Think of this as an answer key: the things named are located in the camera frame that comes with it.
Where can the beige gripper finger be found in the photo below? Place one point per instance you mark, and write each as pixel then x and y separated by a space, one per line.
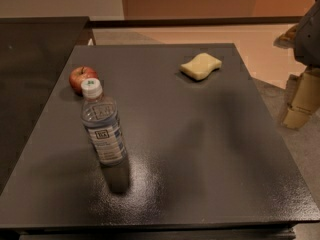
pixel 287 39
pixel 302 98

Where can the red apple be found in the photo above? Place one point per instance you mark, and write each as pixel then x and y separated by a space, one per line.
pixel 78 75

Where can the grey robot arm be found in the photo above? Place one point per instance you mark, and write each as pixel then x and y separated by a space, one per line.
pixel 307 40

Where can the clear plastic water bottle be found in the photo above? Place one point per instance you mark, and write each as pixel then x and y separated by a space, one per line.
pixel 101 121

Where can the yellow sponge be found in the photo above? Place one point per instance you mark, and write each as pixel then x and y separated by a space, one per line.
pixel 201 66

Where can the dark side table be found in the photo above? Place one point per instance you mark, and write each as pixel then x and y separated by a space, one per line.
pixel 33 53

